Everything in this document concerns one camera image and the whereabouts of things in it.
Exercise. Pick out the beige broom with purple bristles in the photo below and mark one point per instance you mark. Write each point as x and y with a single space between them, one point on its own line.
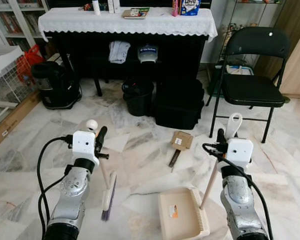
109 197

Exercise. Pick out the beige plastic dustpan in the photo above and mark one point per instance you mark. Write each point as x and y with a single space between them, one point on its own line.
182 215

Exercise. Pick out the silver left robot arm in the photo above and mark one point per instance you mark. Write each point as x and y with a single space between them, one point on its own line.
72 190

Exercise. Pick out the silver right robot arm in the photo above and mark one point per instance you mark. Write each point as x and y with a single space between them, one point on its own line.
237 195

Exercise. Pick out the brown cardboard piece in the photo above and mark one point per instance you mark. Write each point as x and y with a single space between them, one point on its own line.
183 140

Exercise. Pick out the dark brown stick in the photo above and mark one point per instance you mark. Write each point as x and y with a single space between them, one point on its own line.
174 158

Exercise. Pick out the black waste bin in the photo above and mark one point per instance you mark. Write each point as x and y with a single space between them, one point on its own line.
137 100

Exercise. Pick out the black fabric case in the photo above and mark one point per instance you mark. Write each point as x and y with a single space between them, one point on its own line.
179 105

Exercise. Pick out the black folding chair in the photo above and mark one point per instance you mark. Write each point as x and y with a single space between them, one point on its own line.
250 90

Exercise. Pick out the blue and white tray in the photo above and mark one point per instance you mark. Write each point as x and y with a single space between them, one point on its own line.
238 70

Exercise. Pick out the black vacuum cleaner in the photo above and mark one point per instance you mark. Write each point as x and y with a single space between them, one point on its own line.
55 85

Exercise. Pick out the small green object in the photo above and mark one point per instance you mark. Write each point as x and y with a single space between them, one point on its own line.
286 99

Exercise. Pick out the grey folded cloth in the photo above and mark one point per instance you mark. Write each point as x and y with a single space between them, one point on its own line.
119 51

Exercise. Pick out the brown wooden board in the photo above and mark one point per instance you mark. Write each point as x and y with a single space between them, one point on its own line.
15 125

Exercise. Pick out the white and blue bag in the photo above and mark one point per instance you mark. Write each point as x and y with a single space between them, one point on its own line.
147 54

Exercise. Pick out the red bag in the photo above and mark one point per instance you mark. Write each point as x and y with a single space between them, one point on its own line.
30 62

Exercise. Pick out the light wooden cabinet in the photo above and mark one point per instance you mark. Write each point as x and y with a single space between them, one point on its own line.
297 65

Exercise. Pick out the white lace tablecloth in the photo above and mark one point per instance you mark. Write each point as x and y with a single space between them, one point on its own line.
115 22

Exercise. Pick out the thin metal rack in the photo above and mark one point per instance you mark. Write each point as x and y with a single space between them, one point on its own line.
235 12

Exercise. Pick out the colourful book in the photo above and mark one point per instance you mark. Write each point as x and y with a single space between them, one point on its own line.
135 13

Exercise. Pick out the white bottle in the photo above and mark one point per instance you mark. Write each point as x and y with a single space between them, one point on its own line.
96 7

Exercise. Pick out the small red object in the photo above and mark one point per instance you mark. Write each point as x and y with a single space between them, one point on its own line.
86 6

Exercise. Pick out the blue and white box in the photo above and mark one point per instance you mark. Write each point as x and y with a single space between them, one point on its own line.
190 7

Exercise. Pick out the pink box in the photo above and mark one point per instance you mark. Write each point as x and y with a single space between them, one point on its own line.
175 8

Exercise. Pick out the white bookshelf with books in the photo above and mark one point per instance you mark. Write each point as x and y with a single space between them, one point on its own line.
10 22

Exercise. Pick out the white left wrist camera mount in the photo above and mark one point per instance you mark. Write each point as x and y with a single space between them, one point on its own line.
83 145

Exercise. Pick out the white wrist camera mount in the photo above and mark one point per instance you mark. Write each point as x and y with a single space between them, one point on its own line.
83 145
240 152

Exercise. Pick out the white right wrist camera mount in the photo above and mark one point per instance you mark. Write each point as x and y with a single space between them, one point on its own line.
240 152

